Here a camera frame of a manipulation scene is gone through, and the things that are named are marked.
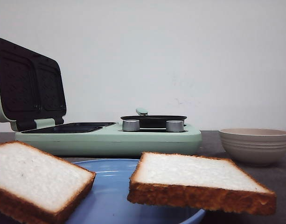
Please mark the black round frying pan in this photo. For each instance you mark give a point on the black round frying pan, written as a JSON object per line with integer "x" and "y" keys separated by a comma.
{"x": 152, "y": 121}

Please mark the breakfast maker hinged lid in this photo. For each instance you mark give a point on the breakfast maker hinged lid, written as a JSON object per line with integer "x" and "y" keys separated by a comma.
{"x": 31, "y": 88}

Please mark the left silver control knob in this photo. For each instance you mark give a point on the left silver control knob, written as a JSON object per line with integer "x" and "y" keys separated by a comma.
{"x": 131, "y": 125}

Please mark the blue round plate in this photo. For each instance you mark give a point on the blue round plate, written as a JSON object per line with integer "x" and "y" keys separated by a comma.
{"x": 107, "y": 203}

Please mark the white bread slice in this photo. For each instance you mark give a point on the white bread slice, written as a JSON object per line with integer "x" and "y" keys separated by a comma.
{"x": 39, "y": 188}
{"x": 199, "y": 182}

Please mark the right silver control knob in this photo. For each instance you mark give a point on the right silver control knob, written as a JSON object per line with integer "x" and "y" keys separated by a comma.
{"x": 174, "y": 126}

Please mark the silver control knob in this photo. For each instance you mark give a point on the silver control knob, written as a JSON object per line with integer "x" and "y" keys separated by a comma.
{"x": 131, "y": 125}
{"x": 174, "y": 126}

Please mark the beige ribbed bowl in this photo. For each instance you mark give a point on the beige ribbed bowl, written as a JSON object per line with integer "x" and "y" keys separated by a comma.
{"x": 254, "y": 146}

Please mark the mint green breakfast maker base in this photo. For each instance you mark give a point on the mint green breakfast maker base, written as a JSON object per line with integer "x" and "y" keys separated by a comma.
{"x": 111, "y": 141}

